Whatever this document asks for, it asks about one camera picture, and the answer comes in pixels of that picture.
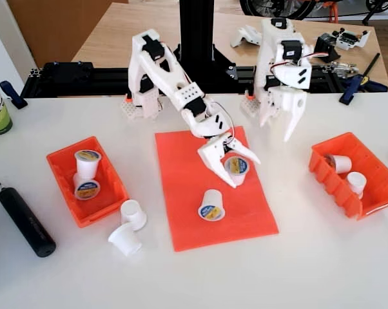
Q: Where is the orange bin with white label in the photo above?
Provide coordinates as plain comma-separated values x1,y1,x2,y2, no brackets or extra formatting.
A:
308,131,388,221

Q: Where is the black plastic mounting block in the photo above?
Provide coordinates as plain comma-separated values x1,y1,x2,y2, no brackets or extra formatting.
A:
41,61,95,85

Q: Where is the white gripper fixed finger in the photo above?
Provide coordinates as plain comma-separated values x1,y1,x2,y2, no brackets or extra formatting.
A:
282,110,305,142
206,156,238,189

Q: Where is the white device with circuit board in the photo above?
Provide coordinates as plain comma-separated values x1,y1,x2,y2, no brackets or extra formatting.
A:
321,28,371,51

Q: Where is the white printed robot part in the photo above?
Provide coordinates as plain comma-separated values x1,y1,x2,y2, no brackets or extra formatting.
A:
229,24,262,48

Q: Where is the red lid white coffee pod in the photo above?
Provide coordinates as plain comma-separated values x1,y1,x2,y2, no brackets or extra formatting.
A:
345,171,367,200
324,154,353,174
119,199,148,232

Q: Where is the orange foam mat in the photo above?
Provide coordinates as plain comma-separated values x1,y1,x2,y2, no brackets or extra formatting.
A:
154,126,280,253

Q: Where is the wooden table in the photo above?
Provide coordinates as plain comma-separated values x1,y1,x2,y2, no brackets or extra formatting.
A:
70,2,388,97

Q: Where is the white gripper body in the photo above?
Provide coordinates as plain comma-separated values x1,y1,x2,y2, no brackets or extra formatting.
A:
270,87,308,119
197,135,239,169

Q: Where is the metal clamp tool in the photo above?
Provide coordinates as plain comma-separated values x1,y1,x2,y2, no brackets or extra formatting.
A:
322,61,359,80

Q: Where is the white gripper moving finger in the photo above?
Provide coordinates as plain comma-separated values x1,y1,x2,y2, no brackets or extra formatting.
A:
231,140,262,166
258,92,279,128

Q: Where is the brown wooden cabinet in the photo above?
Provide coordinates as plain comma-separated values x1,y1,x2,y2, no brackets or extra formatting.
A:
6,0,130,69

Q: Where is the black bicycle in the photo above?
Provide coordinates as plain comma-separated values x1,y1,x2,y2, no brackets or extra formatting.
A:
238,0,388,26

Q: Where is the black aluminium frame rail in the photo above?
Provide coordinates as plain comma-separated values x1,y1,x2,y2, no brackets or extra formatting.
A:
19,64,346,98

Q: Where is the black aluminium frame post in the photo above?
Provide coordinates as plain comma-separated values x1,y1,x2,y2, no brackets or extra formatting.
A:
161,0,237,70

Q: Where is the black electric screwdriver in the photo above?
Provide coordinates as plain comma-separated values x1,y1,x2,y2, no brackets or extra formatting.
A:
0,175,57,258

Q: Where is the blue lid white coffee pod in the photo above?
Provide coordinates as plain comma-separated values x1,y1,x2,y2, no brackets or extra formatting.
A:
73,173,101,201
224,156,249,186
197,189,226,221
73,149,102,180

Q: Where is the orange plastic bin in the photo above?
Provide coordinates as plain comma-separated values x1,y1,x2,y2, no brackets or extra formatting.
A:
45,135,132,229

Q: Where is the blue bar clamp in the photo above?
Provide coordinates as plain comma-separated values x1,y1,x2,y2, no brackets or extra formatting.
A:
0,80,29,110
338,52,388,106

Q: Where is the black printed part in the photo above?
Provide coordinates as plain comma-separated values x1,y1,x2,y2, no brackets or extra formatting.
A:
313,35,342,64

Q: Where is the orange metal post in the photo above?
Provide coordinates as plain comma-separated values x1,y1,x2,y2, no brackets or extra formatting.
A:
329,0,340,23

